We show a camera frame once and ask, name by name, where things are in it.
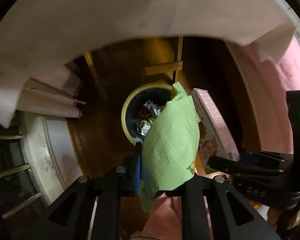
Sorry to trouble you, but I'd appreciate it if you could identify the green foil snack wrapper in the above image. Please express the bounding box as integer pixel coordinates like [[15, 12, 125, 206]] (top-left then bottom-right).
[[139, 82, 200, 212]]

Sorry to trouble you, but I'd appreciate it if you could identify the cartoon monster tablecloth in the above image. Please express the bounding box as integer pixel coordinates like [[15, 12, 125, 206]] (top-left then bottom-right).
[[0, 0, 295, 127]]

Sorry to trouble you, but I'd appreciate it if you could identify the red pink snack box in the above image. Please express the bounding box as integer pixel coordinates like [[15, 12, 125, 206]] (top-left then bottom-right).
[[191, 88, 240, 166]]

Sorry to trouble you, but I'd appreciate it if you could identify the yellow rimmed trash bin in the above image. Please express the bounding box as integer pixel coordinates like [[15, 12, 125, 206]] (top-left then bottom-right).
[[121, 81, 172, 145]]

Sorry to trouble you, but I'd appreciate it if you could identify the pink bed blanket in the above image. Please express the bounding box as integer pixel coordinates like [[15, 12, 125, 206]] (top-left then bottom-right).
[[226, 37, 300, 154]]

